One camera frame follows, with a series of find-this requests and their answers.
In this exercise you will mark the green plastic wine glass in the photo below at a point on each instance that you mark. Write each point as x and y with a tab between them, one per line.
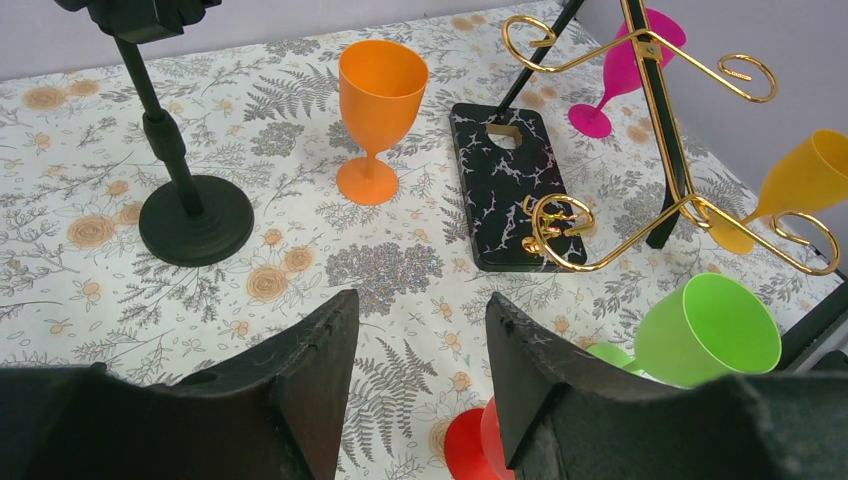
709	327

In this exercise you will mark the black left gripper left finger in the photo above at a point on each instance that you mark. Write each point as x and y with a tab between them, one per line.
274	411

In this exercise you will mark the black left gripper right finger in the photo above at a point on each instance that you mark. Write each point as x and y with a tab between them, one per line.
565	414

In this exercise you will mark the floral patterned table cloth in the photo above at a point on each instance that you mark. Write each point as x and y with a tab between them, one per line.
78	286

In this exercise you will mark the pink microphone on black stand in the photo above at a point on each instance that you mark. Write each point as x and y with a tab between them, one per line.
193	220

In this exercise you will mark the gold wire wine glass rack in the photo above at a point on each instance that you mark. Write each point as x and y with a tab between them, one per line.
520	217

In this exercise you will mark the magenta plastic wine glass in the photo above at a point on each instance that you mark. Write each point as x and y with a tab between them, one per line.
621	76

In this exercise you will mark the yellow plastic wine glass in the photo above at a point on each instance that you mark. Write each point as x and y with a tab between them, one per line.
810	178

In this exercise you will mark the red plastic wine glass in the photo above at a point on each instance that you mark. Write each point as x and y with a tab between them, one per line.
473	446

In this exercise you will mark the orange plastic wine glass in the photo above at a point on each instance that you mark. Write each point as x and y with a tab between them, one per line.
381	86

